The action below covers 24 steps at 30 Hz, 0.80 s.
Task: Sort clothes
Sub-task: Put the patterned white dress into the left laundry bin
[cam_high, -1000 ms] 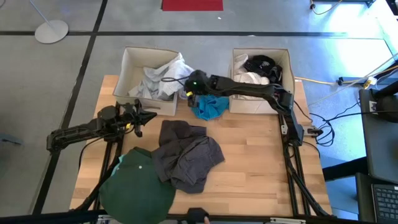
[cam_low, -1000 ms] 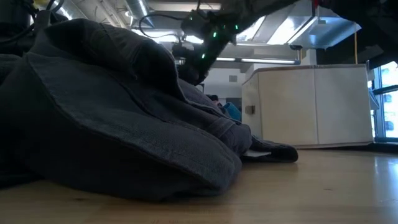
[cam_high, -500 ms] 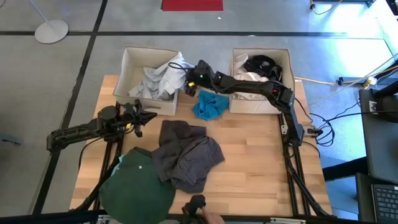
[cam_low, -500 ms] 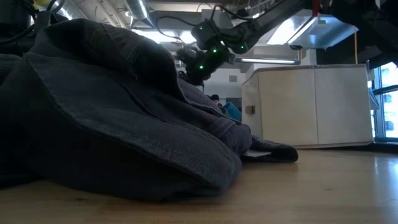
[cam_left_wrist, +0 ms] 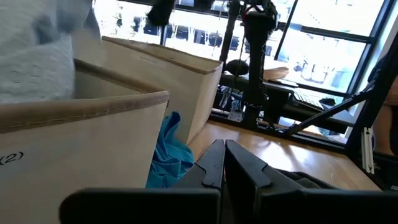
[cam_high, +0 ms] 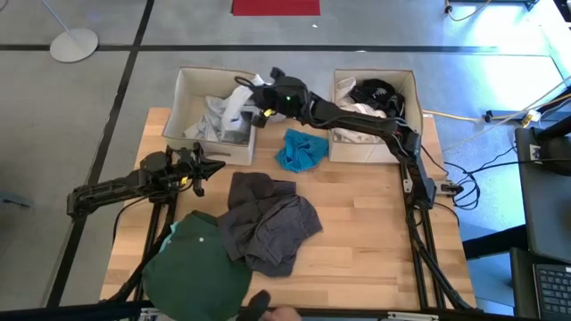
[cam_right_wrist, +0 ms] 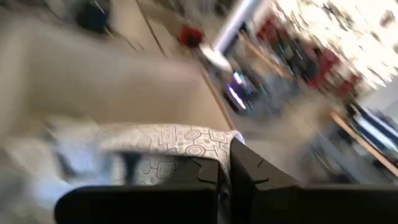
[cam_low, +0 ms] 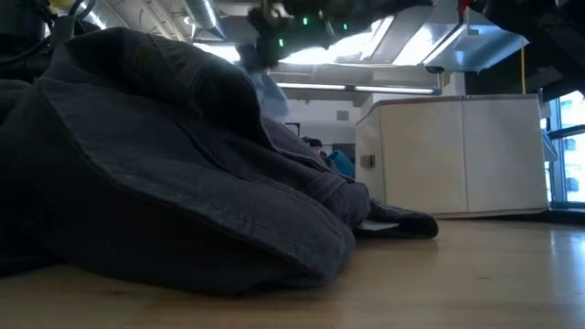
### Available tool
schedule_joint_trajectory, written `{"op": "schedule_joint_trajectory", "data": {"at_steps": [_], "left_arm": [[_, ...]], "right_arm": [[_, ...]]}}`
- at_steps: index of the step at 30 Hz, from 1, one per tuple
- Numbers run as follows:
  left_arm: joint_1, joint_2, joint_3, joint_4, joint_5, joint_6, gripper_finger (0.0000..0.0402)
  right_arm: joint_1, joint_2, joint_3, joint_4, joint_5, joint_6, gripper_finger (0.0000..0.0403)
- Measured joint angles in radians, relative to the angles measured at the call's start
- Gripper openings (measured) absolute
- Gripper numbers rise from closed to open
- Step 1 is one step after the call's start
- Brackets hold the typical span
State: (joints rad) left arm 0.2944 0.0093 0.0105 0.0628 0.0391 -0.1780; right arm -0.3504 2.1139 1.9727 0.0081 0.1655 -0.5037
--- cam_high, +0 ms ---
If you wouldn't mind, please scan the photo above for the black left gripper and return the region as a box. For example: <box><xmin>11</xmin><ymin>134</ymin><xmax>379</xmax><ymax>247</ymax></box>
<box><xmin>167</xmin><ymin>142</ymin><xmax>227</xmax><ymax>198</ymax></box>

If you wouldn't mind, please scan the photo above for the dark green shirt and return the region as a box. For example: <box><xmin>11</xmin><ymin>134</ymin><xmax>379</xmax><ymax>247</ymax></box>
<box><xmin>141</xmin><ymin>210</ymin><xmax>254</xmax><ymax>321</ymax></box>

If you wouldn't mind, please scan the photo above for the beige fabric storage bin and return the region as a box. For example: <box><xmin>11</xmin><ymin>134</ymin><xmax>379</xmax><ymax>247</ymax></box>
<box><xmin>327</xmin><ymin>68</ymin><xmax>424</xmax><ymax>165</ymax></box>
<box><xmin>161</xmin><ymin>65</ymin><xmax>269</xmax><ymax>167</ymax></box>

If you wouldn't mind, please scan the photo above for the yellow floor cable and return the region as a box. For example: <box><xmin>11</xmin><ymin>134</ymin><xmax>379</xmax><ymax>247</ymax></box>
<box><xmin>421</xmin><ymin>91</ymin><xmax>571</xmax><ymax>125</ymax></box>

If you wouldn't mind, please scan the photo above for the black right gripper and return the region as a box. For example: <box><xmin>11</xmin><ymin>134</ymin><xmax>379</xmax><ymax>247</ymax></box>
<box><xmin>235</xmin><ymin>66</ymin><xmax>313</xmax><ymax>129</ymax></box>

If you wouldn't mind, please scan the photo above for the black keyboard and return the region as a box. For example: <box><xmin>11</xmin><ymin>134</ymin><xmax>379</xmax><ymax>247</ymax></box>
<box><xmin>533</xmin><ymin>263</ymin><xmax>571</xmax><ymax>320</ymax></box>

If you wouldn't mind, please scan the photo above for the light grey towel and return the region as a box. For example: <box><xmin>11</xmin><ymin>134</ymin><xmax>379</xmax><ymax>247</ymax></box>
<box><xmin>183</xmin><ymin>95</ymin><xmax>233</xmax><ymax>142</ymax></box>

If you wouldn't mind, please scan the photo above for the black rounded object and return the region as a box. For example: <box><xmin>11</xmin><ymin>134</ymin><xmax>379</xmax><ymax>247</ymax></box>
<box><xmin>236</xmin><ymin>289</ymin><xmax>272</xmax><ymax>321</ymax></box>

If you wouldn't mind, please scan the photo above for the dark grey shirt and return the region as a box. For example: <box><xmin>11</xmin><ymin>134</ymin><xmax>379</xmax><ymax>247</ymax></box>
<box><xmin>217</xmin><ymin>171</ymin><xmax>324</xmax><ymax>278</ymax></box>

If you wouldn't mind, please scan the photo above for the black rig frame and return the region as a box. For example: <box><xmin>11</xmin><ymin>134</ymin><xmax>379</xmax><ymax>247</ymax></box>
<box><xmin>0</xmin><ymin>162</ymin><xmax>481</xmax><ymax>321</ymax></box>

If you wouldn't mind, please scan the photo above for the round grey floor stand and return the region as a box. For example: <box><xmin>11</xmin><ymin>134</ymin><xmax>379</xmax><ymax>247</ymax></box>
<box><xmin>41</xmin><ymin>0</ymin><xmax>100</xmax><ymax>64</ymax></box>

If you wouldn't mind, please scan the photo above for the black desk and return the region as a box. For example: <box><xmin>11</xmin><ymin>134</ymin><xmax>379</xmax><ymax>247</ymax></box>
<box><xmin>509</xmin><ymin>127</ymin><xmax>571</xmax><ymax>321</ymax></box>

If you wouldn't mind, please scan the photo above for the white grey cloth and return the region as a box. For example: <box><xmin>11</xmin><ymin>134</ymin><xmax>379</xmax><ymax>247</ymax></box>
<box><xmin>220</xmin><ymin>73</ymin><xmax>287</xmax><ymax>136</ymax></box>

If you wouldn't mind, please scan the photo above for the blue cloth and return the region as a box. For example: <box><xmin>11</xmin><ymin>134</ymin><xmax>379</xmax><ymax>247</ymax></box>
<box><xmin>275</xmin><ymin>128</ymin><xmax>330</xmax><ymax>174</ymax></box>

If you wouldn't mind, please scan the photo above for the black garment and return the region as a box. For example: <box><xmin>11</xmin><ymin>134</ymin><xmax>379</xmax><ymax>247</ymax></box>
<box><xmin>347</xmin><ymin>78</ymin><xmax>406</xmax><ymax>119</ymax></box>

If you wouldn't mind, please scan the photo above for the black cable bundle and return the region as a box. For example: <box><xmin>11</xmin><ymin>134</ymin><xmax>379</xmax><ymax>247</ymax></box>
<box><xmin>418</xmin><ymin>144</ymin><xmax>571</xmax><ymax>211</ymax></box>

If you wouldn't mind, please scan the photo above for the red floor mat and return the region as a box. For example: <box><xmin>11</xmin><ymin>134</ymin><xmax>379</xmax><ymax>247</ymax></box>
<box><xmin>231</xmin><ymin>0</ymin><xmax>321</xmax><ymax>17</ymax></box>

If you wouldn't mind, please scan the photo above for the person's hand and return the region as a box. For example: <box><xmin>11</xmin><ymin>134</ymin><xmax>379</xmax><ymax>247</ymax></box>
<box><xmin>261</xmin><ymin>306</ymin><xmax>304</xmax><ymax>321</ymax></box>

